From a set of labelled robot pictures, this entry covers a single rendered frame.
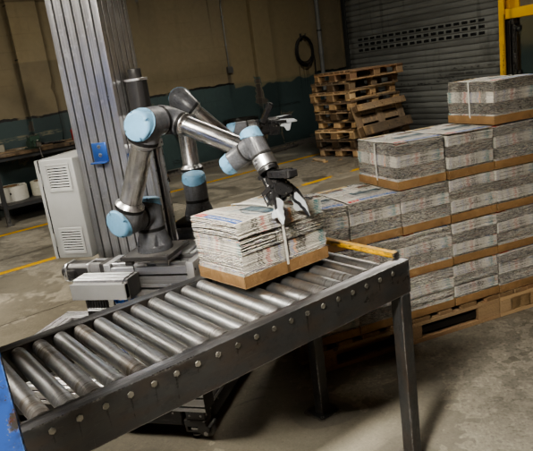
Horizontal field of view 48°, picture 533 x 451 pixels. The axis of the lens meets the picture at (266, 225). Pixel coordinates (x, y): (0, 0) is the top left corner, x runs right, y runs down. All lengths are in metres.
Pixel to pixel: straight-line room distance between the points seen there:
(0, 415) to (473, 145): 2.60
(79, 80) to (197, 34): 7.54
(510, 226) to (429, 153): 0.68
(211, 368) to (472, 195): 2.00
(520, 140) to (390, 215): 0.84
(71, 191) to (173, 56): 7.27
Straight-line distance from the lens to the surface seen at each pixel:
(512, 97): 3.38
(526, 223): 3.54
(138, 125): 2.23
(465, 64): 10.49
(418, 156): 3.04
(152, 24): 9.86
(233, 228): 1.90
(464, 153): 3.20
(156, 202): 2.51
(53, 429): 1.50
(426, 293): 3.23
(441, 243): 3.20
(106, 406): 1.53
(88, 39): 2.75
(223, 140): 2.22
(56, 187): 2.88
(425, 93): 10.96
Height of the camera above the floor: 1.50
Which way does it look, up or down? 15 degrees down
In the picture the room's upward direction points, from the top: 8 degrees counter-clockwise
